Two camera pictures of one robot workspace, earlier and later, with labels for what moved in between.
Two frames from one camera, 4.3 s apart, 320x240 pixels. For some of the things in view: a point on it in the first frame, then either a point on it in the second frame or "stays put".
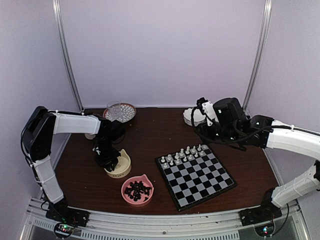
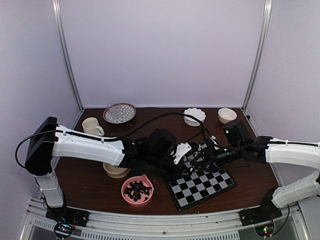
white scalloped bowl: [198, 117] stays put
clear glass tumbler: [114, 110] stays put
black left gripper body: [108, 156] -> [181, 169]
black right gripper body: [226, 132] -> [213, 158]
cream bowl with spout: [123, 168] stays put
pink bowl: [137, 191] stays put
